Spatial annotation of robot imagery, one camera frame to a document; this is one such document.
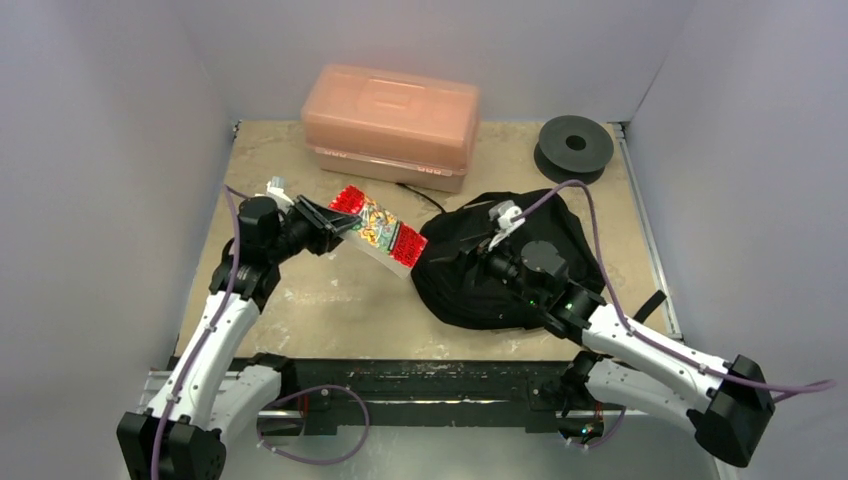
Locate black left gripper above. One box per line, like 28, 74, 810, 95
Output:
266, 195, 360, 263

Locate black fabric student bag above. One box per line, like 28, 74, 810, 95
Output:
411, 190, 606, 338

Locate red patterned notebook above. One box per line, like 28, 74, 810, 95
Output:
329, 185, 428, 278

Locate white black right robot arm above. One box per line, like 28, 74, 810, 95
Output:
458, 240, 775, 468

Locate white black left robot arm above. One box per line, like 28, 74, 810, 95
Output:
117, 195, 360, 479

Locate translucent orange plastic storage box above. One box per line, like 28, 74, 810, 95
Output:
301, 65, 480, 193

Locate dark grey filament spool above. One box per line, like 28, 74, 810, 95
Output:
533, 115, 614, 184

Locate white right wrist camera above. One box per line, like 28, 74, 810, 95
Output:
487, 200, 525, 251

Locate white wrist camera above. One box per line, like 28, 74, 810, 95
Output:
487, 200, 525, 251
265, 176, 294, 212

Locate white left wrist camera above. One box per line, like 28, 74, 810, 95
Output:
265, 176, 294, 212

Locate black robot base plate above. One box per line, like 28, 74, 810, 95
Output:
165, 356, 627, 439

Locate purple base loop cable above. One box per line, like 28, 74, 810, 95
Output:
255, 384, 370, 467

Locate aluminium table edge rail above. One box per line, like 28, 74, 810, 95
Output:
610, 122, 684, 341

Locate aluminium front frame rail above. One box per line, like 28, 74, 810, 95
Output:
137, 369, 717, 420

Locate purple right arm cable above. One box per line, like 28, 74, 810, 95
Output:
519, 180, 837, 395

